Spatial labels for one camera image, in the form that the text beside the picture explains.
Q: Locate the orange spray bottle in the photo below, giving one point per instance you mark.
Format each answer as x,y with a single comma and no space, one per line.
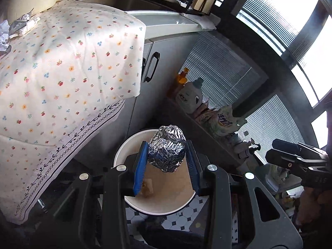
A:
181,79

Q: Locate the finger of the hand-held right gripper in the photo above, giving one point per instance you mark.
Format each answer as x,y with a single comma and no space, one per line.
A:
285,144
284,160

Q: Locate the white paper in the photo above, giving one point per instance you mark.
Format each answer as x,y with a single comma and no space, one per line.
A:
4,37

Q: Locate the white folded cloth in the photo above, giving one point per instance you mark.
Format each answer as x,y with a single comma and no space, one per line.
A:
201,20

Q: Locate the aluminium foil ball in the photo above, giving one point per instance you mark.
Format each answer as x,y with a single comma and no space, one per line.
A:
167,149

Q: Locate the white detergent jug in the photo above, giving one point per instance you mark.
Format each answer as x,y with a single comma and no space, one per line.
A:
188,97

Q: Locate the printed detergent bag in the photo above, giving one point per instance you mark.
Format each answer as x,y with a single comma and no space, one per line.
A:
225,122

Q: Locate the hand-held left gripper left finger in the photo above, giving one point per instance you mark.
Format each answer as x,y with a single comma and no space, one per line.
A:
141,170

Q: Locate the reddish snack packet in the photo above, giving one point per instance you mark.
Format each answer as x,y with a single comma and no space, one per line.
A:
202,112

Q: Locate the stainless steel sink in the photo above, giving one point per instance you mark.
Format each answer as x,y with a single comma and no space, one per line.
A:
124,2

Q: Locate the floral white tablecloth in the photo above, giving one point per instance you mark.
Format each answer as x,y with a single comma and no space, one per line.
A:
64,83

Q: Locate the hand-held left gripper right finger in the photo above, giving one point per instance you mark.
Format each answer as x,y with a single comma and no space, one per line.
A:
193,167

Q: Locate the white round waste bin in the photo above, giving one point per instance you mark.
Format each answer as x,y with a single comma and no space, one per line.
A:
168,192

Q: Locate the foil wrapper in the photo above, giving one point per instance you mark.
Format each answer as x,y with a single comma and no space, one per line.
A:
24,24

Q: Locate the person's right hand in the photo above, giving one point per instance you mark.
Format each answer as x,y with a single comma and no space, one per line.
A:
315,207

